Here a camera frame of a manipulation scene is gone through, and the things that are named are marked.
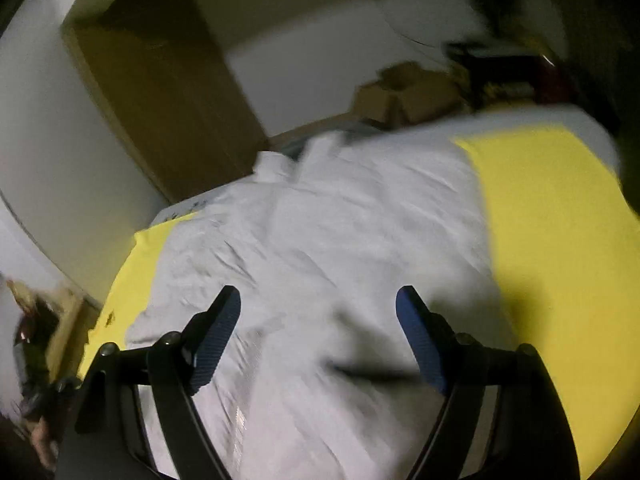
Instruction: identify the thin wall cable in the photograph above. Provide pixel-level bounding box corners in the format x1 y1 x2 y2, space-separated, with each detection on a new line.
377 0 453 47

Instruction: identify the wooden bedside cabinet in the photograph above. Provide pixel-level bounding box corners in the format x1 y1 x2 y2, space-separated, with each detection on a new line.
47 287 103 378

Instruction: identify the brown cardboard box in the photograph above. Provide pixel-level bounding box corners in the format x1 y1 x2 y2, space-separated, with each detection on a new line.
352 61 472 126

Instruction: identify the white duvet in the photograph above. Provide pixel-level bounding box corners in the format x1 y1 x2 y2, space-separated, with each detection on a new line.
125 104 623 480

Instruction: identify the person's left forearm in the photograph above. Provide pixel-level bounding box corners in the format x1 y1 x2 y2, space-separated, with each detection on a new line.
31 417 62 472

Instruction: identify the wooden door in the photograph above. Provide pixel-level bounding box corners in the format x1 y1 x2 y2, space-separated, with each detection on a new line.
61 0 269 202

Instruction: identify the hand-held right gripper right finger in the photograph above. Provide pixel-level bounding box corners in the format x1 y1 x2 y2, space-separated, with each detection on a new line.
394 285 582 480

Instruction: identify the blue grey cloth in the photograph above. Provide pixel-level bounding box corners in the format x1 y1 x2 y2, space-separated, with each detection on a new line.
272 126 383 160

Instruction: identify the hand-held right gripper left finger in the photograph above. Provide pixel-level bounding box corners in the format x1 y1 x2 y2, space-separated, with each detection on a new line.
55 285 242 480

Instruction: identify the yellow bed sheet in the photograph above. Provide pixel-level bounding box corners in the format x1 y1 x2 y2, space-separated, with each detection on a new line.
77 124 640 480

